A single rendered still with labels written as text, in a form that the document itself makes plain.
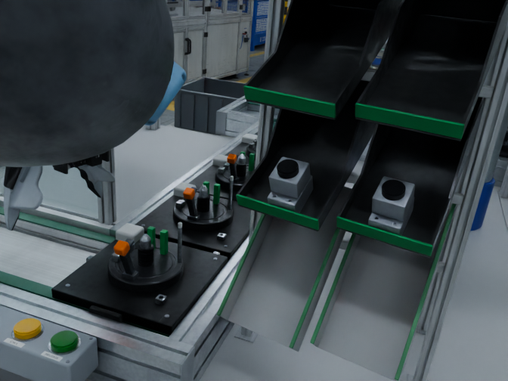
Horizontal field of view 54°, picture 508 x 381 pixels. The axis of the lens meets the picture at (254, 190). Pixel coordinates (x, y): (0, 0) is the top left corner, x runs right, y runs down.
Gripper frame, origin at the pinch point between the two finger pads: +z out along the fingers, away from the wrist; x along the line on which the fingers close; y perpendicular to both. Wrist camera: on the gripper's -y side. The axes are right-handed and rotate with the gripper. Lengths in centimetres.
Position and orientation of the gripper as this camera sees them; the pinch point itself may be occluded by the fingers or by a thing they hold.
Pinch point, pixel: (55, 212)
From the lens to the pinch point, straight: 75.4
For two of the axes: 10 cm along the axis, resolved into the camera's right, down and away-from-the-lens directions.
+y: 8.5, 2.7, -4.5
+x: 5.2, -2.8, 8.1
